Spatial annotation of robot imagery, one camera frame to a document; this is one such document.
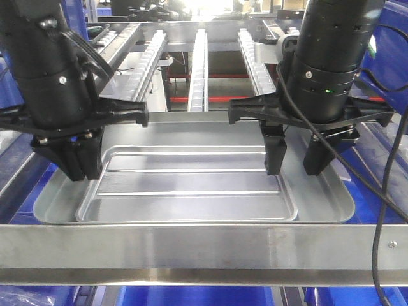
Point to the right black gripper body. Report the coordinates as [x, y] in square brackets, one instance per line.
[331, 117]

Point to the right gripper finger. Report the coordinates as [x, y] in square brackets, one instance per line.
[318, 157]
[275, 146]

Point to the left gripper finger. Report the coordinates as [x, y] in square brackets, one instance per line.
[88, 152]
[62, 153]

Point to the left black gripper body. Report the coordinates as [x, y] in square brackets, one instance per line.
[66, 122]

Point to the silver metal tray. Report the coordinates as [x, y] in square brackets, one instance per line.
[195, 168]

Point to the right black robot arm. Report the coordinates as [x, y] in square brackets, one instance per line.
[316, 73]

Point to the center right roller track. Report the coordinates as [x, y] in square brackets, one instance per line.
[259, 76]

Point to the roller track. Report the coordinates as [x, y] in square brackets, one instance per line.
[198, 100]
[259, 76]
[138, 82]

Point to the center left roller track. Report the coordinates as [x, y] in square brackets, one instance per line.
[138, 82]

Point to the left blue plastic bin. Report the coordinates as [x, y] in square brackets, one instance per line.
[10, 94]

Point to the blue plastic bin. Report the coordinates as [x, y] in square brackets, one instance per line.
[387, 60]
[10, 94]

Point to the right blue plastic bin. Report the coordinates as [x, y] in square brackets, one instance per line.
[387, 60]

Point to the lower right blue bin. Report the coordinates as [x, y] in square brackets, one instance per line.
[366, 296]

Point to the front steel rack crossbar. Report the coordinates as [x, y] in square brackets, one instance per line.
[199, 254]

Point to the lower left blue bin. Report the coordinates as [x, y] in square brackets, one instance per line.
[37, 295]

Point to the lower center blue bin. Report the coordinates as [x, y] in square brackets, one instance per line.
[195, 295]

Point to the red floor frame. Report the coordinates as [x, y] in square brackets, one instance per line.
[224, 87]

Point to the right steel side rail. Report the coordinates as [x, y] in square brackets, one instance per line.
[371, 152]

